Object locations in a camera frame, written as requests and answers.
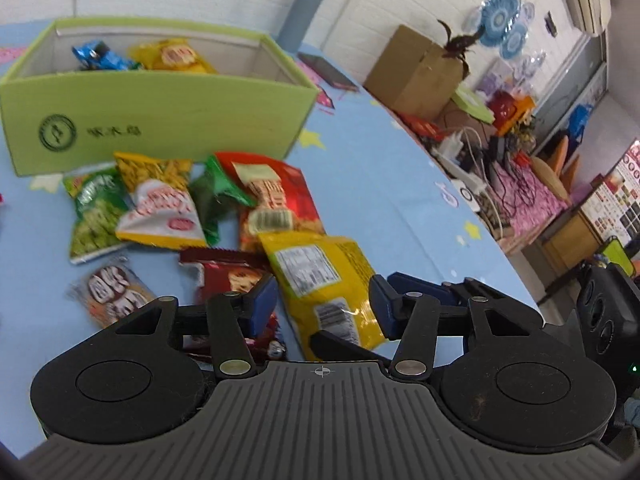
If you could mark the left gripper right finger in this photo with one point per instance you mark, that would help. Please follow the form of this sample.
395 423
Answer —
500 364

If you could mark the green cardboard box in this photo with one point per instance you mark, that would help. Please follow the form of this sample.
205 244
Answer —
56 116

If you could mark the grey cylindrical bottle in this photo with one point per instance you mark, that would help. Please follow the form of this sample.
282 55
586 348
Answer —
296 24

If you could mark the brown cardboard box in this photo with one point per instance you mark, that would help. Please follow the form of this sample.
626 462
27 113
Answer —
412 76

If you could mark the green peas snack packet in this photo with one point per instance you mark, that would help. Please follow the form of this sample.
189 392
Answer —
100 199

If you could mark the white power strip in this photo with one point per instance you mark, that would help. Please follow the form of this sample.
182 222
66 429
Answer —
461 156

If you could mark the blue candy packet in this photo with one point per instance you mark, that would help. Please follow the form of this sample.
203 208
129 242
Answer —
97 55

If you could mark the blue cartoon tablecloth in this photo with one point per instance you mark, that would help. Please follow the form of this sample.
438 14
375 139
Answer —
370 182

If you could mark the yellow patterned snack packet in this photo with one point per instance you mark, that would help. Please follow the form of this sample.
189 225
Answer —
136 169

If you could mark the yellow chips bag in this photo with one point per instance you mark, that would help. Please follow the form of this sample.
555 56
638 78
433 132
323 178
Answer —
324 282

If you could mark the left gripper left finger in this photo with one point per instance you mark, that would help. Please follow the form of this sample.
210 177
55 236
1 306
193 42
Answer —
150 372

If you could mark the dark green candy packet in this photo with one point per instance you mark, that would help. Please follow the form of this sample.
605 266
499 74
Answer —
215 195

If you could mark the smartphone red case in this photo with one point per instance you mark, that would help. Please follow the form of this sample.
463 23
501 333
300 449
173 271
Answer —
328 72

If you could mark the blue paper fan decoration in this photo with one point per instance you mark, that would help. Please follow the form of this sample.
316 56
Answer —
505 24

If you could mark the red dates snack packet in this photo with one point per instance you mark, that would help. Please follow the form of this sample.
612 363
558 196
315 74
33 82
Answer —
248 275

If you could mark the red fried snack bag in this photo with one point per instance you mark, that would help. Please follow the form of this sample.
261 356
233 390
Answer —
282 198

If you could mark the brown pastry clear packet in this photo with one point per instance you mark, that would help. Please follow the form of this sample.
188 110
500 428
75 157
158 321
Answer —
111 291

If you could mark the white triangular snack packet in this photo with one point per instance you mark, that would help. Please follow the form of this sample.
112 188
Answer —
163 217

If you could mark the dark dried plant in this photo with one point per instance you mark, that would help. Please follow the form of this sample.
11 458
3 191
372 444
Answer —
457 47

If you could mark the light green flat box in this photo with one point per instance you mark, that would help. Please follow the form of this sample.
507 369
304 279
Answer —
468 101

